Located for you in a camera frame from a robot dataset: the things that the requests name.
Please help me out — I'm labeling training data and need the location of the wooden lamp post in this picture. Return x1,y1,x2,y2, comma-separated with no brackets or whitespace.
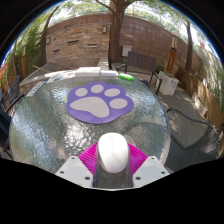
165,31,180,75

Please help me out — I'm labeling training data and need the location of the black metal mesh chair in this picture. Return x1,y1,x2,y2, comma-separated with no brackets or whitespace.
0,105,15,159
146,70,164,96
164,108,224,173
5,75,25,105

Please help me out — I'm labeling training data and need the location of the grey wall utility box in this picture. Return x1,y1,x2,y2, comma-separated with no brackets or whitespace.
121,44,133,58

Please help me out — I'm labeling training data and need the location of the printed paper leaflet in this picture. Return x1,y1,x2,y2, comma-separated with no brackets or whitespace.
46,71,76,85

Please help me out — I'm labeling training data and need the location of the slim straight tree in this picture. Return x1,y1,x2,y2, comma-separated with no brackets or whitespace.
181,18,195,73

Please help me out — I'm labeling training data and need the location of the small white planter box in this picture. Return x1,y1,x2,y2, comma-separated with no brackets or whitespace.
191,91,210,118

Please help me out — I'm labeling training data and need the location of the wooden stick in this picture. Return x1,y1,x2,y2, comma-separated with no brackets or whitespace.
32,64,51,73

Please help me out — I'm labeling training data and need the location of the dark wooden bench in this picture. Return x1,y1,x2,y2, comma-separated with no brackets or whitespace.
116,50,158,84

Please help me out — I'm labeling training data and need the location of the thick forked tree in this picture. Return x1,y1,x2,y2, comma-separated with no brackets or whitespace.
94,0,134,64

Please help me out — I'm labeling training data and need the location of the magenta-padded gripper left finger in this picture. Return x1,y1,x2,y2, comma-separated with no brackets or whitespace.
54,141,101,190

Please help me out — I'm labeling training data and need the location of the stone raised basin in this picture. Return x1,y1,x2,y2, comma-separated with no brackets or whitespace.
19,57,110,93

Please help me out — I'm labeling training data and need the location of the narrow printed paper strip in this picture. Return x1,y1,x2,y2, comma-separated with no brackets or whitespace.
25,81,46,98

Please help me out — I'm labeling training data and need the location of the slim leaning tree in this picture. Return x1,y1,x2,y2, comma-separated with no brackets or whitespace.
38,4,62,66

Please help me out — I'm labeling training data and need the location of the white flat box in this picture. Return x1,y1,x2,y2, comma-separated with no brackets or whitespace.
74,66,90,78
87,66,102,78

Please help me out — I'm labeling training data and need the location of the white computer mouse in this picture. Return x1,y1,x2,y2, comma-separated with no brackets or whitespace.
96,132,130,174

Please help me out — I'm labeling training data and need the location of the purple paw-print mouse pad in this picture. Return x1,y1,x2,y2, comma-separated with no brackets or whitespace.
65,81,135,125

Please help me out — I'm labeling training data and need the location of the small green box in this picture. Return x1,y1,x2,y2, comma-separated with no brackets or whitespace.
118,73,136,82

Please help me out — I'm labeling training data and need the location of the large white planter box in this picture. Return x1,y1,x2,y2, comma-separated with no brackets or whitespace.
156,70,180,97

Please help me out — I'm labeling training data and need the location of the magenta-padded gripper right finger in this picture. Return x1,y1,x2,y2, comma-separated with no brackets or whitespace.
124,143,170,190

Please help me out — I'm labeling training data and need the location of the white box with blue edge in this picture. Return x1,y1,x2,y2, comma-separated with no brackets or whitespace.
100,69,120,78

